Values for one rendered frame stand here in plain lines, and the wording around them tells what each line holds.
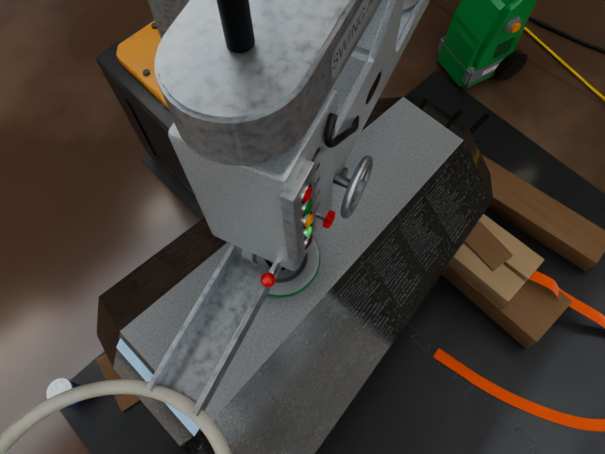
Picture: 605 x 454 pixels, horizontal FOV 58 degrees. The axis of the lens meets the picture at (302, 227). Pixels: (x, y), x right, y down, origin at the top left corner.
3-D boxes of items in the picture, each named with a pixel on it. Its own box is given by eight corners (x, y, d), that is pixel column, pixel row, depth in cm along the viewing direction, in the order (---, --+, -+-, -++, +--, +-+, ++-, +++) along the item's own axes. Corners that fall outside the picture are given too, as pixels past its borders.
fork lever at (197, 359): (283, 141, 143) (282, 131, 139) (350, 168, 140) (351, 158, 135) (137, 385, 117) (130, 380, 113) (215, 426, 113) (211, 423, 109)
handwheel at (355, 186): (335, 164, 133) (337, 128, 119) (373, 179, 131) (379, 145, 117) (308, 214, 127) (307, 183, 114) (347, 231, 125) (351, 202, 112)
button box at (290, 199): (304, 227, 114) (300, 156, 88) (316, 232, 114) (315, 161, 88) (287, 259, 112) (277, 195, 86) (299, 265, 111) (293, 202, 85)
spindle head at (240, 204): (282, 123, 141) (266, -18, 100) (360, 155, 137) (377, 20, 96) (212, 240, 128) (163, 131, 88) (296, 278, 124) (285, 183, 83)
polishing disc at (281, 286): (335, 256, 150) (335, 254, 149) (280, 311, 144) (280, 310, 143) (279, 208, 157) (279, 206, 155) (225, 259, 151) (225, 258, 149)
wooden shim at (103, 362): (96, 359, 230) (95, 359, 228) (118, 347, 232) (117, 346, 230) (122, 412, 221) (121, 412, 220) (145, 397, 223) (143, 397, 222)
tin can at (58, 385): (89, 391, 225) (76, 386, 213) (74, 413, 221) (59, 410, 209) (71, 378, 227) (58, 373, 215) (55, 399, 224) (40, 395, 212)
